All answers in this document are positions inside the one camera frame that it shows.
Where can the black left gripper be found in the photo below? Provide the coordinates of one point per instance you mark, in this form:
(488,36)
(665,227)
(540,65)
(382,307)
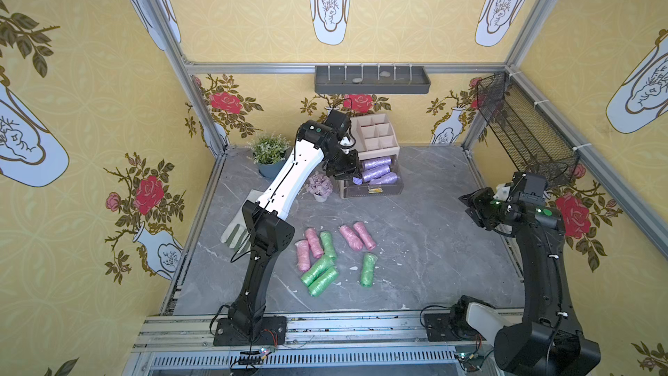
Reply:
(344,165)

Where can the pink trash bag roll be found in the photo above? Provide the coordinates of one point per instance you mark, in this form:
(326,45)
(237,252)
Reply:
(303,256)
(368,241)
(314,243)
(351,238)

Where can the white green work glove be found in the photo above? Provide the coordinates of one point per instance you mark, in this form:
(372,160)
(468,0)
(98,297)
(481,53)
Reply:
(235,234)

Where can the beige three-drawer organizer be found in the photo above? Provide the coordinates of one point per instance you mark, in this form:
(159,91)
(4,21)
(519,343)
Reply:
(375,138)

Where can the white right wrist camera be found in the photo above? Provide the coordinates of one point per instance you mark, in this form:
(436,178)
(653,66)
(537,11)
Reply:
(502,192)

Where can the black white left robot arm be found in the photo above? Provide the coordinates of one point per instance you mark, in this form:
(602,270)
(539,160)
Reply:
(265,219)

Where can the aluminum front rail frame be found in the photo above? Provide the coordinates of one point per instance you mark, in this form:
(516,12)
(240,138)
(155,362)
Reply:
(385,339)

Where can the green trash bag roll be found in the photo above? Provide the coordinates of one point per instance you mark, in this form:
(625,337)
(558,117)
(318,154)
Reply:
(323,282)
(327,244)
(321,266)
(367,271)

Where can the gray wall shelf tray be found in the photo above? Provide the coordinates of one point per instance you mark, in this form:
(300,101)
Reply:
(371,79)

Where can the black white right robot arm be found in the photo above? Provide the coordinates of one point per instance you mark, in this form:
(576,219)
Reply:
(549,339)

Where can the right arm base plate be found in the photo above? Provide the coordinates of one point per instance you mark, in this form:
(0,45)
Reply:
(441,325)

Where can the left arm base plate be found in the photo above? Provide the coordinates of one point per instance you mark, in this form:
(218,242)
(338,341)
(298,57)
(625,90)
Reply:
(271,331)

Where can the purple flowers in white pot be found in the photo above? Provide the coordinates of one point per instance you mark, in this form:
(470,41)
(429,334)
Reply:
(320,186)

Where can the black wire mesh basket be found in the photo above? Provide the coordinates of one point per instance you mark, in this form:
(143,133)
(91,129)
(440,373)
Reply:
(530,139)

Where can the green plant in blue pot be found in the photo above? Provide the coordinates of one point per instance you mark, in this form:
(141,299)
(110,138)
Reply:
(269,154)

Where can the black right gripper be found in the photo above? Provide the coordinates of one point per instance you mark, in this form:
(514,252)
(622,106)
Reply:
(475,209)

